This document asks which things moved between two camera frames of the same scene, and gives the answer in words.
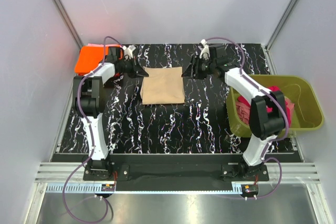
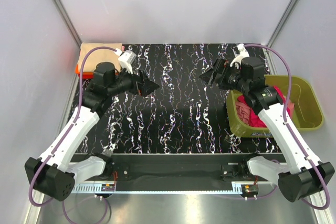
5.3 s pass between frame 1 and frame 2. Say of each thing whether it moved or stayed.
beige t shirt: moved
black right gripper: moved
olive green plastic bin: stayed
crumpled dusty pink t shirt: stayed
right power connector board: stayed
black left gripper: moved
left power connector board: stayed
